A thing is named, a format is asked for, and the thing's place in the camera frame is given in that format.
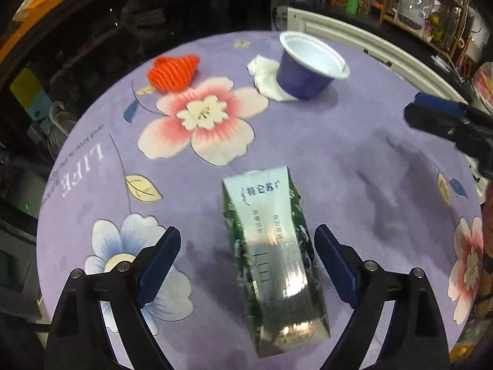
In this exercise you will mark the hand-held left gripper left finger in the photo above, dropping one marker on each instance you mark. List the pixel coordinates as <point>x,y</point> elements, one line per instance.
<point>160,266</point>

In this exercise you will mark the purple floral tablecloth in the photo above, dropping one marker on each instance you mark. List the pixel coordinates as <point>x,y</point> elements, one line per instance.
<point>346,162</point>

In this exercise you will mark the green milk carton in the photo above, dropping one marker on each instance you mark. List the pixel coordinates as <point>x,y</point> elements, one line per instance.
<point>269,258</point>

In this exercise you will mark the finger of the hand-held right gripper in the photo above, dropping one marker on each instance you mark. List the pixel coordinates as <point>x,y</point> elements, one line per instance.
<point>435,113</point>

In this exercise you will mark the yellow box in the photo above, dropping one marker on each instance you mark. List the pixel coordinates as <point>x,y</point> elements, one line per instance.
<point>29,92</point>

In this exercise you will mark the orange foam fruit net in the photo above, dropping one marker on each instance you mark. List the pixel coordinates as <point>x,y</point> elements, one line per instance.
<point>171,73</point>

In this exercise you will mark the clear bag of pink items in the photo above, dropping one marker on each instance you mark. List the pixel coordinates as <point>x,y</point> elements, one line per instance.
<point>483,84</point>

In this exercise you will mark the curved wooden counter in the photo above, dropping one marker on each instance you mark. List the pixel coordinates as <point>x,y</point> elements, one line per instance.
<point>15,42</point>

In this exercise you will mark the wooden shelf rack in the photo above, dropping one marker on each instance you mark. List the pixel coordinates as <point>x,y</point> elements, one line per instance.
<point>423,27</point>

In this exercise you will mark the purple plastic cup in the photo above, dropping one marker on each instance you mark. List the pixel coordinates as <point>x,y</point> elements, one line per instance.
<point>300,77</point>

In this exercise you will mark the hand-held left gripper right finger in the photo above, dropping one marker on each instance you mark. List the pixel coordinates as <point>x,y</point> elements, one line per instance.
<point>339,266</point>

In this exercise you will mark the white tissue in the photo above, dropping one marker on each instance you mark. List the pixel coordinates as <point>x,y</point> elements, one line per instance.
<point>264,73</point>

